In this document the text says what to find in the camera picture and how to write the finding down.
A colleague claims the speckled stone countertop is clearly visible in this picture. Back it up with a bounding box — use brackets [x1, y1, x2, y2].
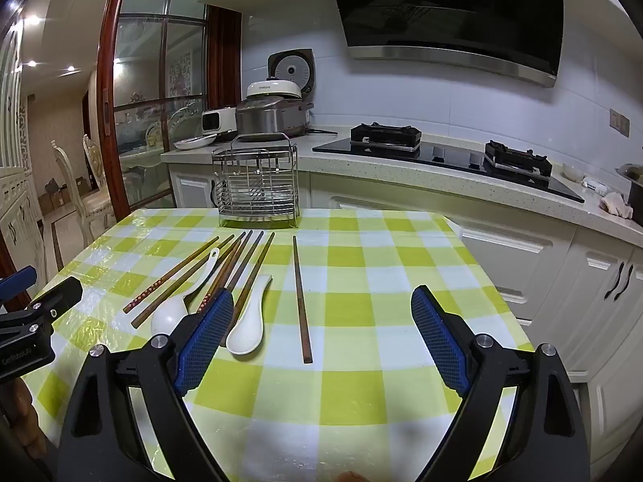
[161, 125, 643, 250]

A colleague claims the white domed appliance lid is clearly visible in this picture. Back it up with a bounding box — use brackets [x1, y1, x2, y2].
[246, 78, 304, 102]

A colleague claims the steel wire utensil rack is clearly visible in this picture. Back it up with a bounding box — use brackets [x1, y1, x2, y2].
[211, 132, 301, 230]

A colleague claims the green checked tablecloth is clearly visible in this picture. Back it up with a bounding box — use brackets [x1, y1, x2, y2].
[30, 208, 534, 482]

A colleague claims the cream dining chair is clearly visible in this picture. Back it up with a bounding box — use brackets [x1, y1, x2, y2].
[82, 133, 121, 232]
[49, 140, 101, 258]

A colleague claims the steel pot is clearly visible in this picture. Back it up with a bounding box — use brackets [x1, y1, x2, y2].
[616, 161, 643, 227]

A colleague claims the bunch of wooden chopsticks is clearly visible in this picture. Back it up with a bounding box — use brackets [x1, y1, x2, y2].
[123, 230, 276, 330]

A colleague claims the wall outlet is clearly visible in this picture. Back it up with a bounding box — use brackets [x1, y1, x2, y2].
[609, 107, 632, 138]

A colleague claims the brown wooden chopstick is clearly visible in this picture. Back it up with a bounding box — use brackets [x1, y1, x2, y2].
[292, 235, 314, 365]

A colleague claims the grey rice cooker open lid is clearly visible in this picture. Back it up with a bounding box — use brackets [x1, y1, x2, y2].
[234, 47, 316, 140]

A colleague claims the black range hood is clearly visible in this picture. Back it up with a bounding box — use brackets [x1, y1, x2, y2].
[325, 0, 564, 89]

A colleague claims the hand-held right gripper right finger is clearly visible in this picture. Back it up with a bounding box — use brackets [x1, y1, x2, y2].
[410, 285, 592, 482]

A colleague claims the white patterned plate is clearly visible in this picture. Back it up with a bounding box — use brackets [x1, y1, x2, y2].
[173, 132, 218, 151]

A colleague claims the small white kitchen appliance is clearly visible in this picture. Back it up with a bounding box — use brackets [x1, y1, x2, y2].
[201, 105, 238, 133]

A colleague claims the white ceramic spoon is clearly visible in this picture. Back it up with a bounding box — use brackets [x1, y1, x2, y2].
[225, 274, 273, 357]
[151, 248, 221, 336]

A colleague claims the black burner grate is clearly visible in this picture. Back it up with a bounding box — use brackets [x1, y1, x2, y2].
[350, 123, 422, 154]
[483, 140, 554, 183]

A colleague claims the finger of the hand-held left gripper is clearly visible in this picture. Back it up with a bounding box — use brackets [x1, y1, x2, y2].
[0, 266, 39, 303]
[27, 276, 84, 320]

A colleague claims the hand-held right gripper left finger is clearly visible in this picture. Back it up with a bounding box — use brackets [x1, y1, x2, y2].
[56, 288, 237, 482]

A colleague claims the red framed glass door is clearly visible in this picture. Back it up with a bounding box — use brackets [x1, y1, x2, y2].
[97, 0, 243, 223]

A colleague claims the beige cloth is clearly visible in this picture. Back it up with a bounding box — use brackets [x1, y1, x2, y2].
[598, 190, 635, 220]

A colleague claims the dining table white cloth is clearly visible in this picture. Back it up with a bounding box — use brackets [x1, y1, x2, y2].
[120, 149, 162, 174]

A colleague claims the black glass gas cooktop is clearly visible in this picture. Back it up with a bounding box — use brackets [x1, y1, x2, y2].
[312, 135, 586, 204]

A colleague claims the white display cabinet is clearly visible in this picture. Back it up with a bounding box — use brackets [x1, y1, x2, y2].
[0, 19, 52, 289]

